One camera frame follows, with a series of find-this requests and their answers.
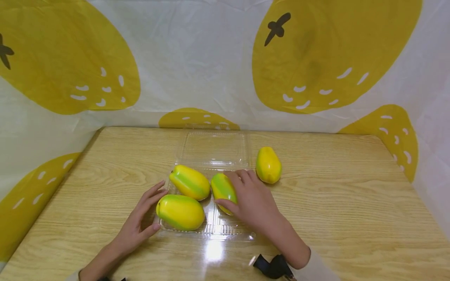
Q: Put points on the person's left hand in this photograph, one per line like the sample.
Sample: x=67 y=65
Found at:
x=135 y=228

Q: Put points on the person's right hand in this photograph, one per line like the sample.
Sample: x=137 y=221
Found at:
x=255 y=203

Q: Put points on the person's right middle finger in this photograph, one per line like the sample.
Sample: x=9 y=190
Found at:
x=245 y=177

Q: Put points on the person's right index finger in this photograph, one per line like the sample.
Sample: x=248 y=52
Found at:
x=233 y=180

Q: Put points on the person's left middle finger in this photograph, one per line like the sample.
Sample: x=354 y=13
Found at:
x=153 y=190

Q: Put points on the person's left thumb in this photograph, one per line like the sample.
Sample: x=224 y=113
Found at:
x=152 y=229

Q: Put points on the person's left index finger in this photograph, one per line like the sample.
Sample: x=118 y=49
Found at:
x=154 y=201

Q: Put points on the person's right thumb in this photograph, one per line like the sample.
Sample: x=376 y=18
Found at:
x=227 y=205

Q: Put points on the person's right ring finger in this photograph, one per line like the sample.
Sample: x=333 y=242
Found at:
x=255 y=177

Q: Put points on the yellow green mango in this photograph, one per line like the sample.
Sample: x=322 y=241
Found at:
x=181 y=212
x=268 y=166
x=221 y=188
x=190 y=182

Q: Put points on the person's right forearm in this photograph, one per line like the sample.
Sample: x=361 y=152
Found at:
x=295 y=249

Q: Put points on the person's left forearm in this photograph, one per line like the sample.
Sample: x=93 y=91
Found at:
x=100 y=261

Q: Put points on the clear plastic clamshell container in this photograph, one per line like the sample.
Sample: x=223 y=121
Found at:
x=214 y=150

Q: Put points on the black wrist band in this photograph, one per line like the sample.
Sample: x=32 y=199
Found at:
x=112 y=279
x=274 y=267

